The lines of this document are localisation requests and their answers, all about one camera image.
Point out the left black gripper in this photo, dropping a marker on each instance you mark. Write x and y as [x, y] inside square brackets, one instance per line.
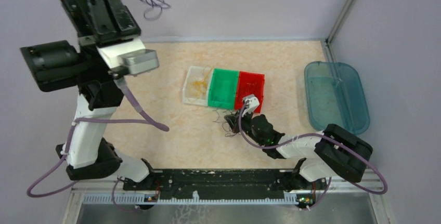
[116, 22]

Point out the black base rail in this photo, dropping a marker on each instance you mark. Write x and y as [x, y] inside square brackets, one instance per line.
[224, 184]

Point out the green plastic bin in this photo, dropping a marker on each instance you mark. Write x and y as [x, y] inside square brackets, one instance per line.
[223, 87]

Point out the aluminium frame post right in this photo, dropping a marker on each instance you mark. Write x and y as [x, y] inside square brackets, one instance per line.
[340, 20]

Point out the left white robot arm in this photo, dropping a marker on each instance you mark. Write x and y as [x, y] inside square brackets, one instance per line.
[58, 65]

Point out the white plastic bin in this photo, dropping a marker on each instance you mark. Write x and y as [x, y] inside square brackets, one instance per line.
[197, 85]

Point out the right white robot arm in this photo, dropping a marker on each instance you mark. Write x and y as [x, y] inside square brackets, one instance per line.
[327, 153]

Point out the white cable duct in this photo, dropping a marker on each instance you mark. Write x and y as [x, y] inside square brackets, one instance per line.
[142, 199]

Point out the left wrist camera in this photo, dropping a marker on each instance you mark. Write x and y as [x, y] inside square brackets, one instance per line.
[130, 58]

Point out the red plastic bin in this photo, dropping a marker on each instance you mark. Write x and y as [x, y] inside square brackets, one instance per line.
[250, 83]

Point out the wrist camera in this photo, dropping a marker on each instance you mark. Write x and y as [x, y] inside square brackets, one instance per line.
[251, 103]
[130, 58]

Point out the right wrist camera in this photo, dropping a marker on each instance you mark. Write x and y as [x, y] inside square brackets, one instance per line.
[251, 103]

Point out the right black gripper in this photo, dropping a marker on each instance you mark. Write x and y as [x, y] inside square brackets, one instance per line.
[246, 115]

